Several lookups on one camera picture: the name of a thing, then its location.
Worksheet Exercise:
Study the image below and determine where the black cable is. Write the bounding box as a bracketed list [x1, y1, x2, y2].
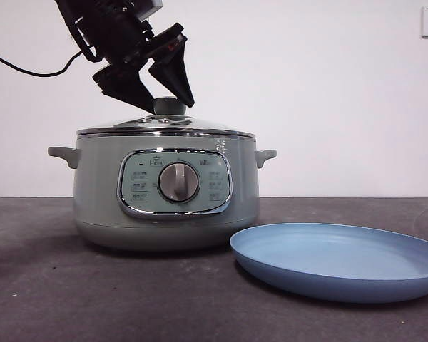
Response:
[0, 44, 85, 78]

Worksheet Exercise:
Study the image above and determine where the glass lid with green knob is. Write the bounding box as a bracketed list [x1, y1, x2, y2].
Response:
[76, 96, 256, 138]

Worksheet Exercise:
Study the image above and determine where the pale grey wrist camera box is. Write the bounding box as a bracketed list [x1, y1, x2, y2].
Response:
[137, 0, 164, 22]

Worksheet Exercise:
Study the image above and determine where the pale green electric steamer pot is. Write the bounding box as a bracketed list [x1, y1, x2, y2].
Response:
[47, 131, 277, 252]

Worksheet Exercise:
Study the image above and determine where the blue round plate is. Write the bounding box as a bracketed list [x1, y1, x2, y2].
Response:
[229, 222, 428, 304]

